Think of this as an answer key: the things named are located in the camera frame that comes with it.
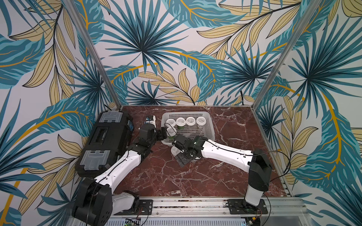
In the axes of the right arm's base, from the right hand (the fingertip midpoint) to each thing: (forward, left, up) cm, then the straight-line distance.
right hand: (184, 156), depth 81 cm
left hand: (+14, +14, +8) cm, 21 cm away
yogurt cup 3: (+27, -13, -2) cm, 30 cm away
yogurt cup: (+18, +8, -2) cm, 20 cm away
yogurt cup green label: (+25, +1, -1) cm, 25 cm away
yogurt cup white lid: (+27, +9, -2) cm, 28 cm away
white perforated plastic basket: (+23, -18, -9) cm, 30 cm away
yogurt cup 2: (+28, -6, -2) cm, 28 cm away
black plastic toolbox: (+11, +44, +5) cm, 46 cm away
